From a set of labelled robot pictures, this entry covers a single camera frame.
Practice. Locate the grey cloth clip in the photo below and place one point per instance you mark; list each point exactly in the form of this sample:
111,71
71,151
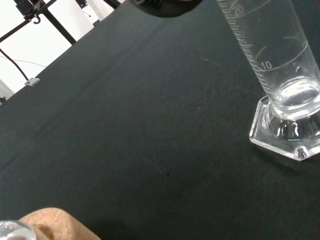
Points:
32,81

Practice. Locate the black tripod frame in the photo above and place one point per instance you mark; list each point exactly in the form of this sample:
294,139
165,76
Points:
57,22

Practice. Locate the clear round-bottom flask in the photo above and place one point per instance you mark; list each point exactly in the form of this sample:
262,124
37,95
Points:
12,230

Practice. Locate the black bench cloth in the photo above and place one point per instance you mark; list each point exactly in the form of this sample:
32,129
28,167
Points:
150,125

